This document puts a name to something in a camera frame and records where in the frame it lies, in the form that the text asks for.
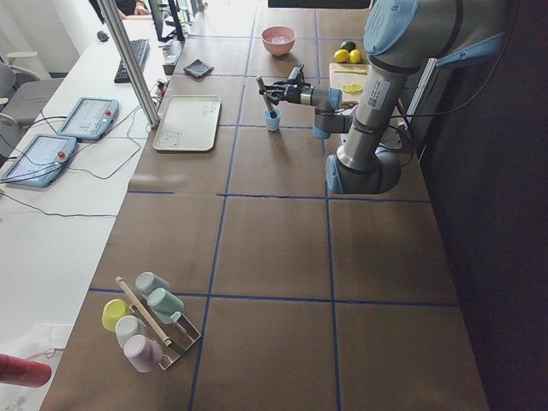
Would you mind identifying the white wire cup rack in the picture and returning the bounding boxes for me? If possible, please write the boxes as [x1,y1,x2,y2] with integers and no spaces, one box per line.
[159,312,201,371]

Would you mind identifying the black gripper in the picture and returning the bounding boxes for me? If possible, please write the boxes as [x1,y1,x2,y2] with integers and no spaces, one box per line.
[265,65,311,105]

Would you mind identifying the yellow plastic knife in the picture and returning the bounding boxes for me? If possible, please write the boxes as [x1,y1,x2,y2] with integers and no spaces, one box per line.
[333,69,368,74]

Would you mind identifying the aluminium frame post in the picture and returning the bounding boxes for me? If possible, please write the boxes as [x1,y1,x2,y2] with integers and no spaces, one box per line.
[98,0,160,129]

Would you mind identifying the wooden cutting board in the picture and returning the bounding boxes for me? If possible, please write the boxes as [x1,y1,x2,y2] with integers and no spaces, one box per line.
[329,63,371,105]

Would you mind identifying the light blue plastic cup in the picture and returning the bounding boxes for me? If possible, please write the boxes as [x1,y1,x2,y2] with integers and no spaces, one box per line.
[264,108,282,132]

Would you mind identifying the red cylinder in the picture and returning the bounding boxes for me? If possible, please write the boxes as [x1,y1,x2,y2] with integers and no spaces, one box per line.
[1,354,51,388]

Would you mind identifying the pale green inverted cup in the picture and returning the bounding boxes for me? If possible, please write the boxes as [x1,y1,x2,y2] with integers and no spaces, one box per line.
[115,315,146,348]

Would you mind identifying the green avocado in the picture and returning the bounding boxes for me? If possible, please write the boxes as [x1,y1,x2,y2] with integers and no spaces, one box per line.
[340,40,356,52]

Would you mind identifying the pink inverted cup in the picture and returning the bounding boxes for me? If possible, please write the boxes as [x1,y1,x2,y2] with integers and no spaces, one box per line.
[123,335,163,372]

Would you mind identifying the mint green inverted cup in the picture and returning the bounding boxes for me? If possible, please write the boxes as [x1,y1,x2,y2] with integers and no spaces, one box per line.
[146,288,185,324]

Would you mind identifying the pink bowl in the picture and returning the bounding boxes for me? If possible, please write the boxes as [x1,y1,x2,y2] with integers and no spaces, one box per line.
[261,26,296,57]

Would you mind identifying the black keyboard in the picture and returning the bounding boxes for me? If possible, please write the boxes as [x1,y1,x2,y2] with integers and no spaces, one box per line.
[113,38,152,84]

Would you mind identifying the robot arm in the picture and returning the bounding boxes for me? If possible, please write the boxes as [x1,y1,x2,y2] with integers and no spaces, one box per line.
[259,1,505,194]

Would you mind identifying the blue teach pendant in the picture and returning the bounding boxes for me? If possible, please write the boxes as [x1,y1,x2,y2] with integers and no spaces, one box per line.
[1,134,78,188]
[57,97,119,141]

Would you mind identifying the yellow inverted cup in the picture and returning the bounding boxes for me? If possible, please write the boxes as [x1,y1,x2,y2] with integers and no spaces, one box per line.
[101,299,130,332]

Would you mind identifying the lemon slices stack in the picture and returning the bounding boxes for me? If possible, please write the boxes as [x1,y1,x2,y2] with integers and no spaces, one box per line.
[342,83,363,94]

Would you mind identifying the grey folded cloth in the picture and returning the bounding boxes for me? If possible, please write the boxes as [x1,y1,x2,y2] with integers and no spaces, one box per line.
[183,59,214,80]

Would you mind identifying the wooden rack handle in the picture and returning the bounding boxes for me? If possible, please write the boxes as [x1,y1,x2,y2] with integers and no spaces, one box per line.
[115,277,171,346]

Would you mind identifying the grey-blue inverted cup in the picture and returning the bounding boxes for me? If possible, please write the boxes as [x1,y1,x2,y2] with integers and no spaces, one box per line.
[134,271,170,298]

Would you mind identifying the clear ice cubes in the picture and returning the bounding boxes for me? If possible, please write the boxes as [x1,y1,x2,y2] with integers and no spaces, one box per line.
[268,35,289,45]

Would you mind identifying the cream bear serving tray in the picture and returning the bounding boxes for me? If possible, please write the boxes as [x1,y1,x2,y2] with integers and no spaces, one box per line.
[152,95,221,152]

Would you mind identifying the yellow lemon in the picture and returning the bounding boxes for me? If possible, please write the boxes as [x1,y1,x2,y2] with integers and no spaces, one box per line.
[348,49,361,64]
[333,49,350,63]

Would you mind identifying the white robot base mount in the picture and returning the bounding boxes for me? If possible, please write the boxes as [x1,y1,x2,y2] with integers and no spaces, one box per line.
[380,118,407,150]

